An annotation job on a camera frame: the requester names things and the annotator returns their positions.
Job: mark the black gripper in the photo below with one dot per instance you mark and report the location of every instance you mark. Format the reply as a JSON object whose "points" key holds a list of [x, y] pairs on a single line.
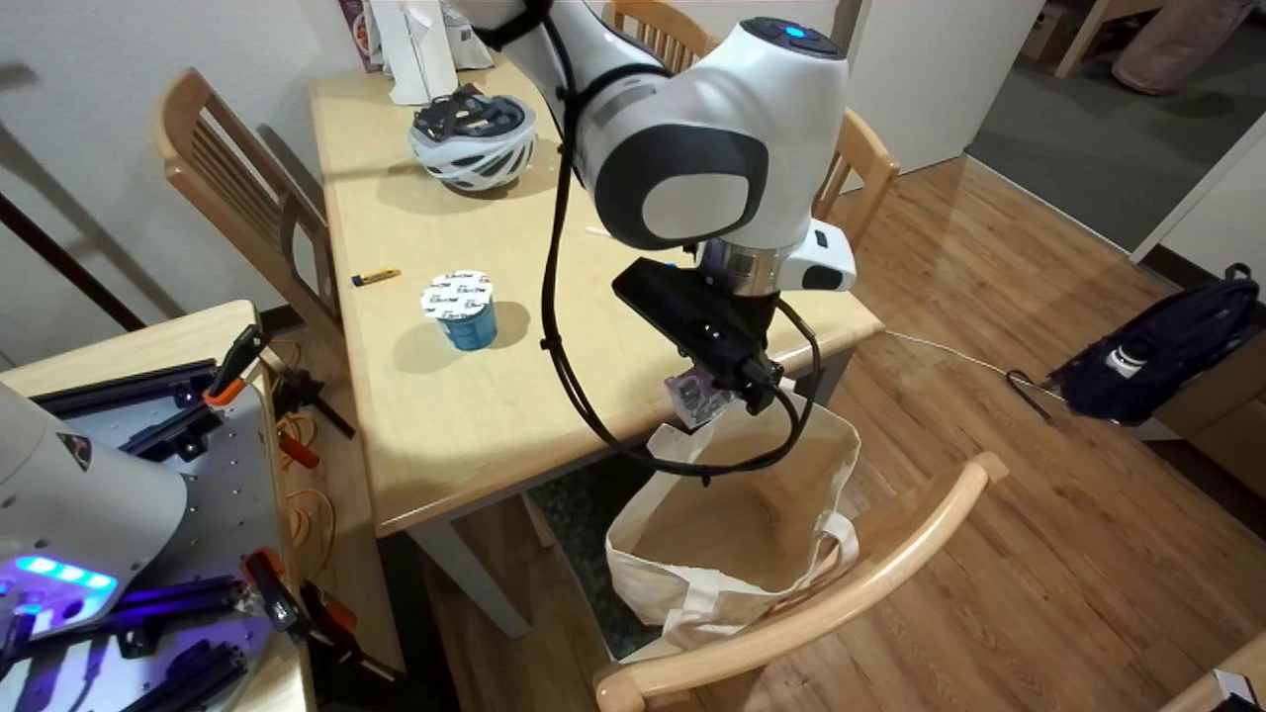
{"points": [[696, 309]]}

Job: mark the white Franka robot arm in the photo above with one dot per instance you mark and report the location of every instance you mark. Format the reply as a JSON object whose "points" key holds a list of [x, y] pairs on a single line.
{"points": [[715, 146]]}

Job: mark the beige canvas tote bag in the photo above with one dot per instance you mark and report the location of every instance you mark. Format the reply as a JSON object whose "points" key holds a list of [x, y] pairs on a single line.
{"points": [[736, 527]]}

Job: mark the white paper bag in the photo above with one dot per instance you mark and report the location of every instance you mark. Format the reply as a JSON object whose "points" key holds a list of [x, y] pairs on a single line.
{"points": [[413, 44]]}

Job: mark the dark grey floor mat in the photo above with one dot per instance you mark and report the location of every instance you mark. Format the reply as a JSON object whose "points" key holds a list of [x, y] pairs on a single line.
{"points": [[579, 527]]}

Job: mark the curved back wooden chair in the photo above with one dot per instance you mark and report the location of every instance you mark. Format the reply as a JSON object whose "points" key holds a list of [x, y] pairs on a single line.
{"points": [[843, 596]]}

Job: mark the light wooden slat chair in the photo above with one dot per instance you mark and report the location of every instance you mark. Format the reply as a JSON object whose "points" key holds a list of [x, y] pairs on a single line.
{"points": [[872, 163], [220, 146], [667, 19]]}

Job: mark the white black bicycle helmet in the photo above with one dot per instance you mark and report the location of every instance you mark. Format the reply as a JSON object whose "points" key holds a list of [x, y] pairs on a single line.
{"points": [[477, 142]]}

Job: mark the short brown marker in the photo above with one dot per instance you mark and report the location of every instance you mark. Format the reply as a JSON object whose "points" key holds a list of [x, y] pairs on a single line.
{"points": [[376, 273]]}

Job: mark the navy backpack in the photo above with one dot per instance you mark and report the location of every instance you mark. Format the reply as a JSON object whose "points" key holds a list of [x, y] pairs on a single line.
{"points": [[1159, 341]]}

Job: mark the black red clamp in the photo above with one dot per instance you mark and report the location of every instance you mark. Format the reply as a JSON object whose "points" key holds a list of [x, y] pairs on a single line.
{"points": [[274, 587], [303, 392], [339, 628]]}

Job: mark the light wooden furniture leg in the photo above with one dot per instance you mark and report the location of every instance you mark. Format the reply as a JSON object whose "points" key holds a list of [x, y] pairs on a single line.
{"points": [[1091, 35]]}

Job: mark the pink cloth cover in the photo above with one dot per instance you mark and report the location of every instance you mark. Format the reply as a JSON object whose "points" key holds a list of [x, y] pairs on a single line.
{"points": [[1182, 41]]}

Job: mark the black flat bar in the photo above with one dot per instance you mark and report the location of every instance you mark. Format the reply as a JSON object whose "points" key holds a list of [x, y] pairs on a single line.
{"points": [[124, 387]]}

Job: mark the long clamp bar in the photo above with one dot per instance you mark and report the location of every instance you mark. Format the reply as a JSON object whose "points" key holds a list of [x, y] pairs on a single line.
{"points": [[159, 612]]}

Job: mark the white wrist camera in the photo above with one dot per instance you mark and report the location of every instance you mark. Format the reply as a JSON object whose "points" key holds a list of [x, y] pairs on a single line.
{"points": [[820, 260]]}

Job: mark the grey perforated mount plate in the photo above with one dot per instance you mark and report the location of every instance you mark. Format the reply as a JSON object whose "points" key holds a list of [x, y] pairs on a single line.
{"points": [[224, 487]]}

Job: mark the wooden robot mount cart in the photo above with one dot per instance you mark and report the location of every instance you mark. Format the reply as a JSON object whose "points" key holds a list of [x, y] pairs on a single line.
{"points": [[130, 341]]}

